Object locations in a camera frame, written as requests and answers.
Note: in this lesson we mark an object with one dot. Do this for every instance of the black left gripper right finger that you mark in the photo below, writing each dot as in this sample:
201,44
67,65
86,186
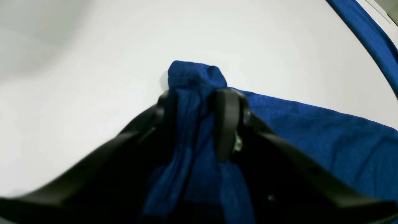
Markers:
285,185

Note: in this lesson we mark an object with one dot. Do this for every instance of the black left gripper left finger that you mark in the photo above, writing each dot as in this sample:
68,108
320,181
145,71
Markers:
108,186

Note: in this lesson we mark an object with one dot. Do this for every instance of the blue long-sleeve T-shirt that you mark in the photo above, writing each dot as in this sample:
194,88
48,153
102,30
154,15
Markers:
195,188

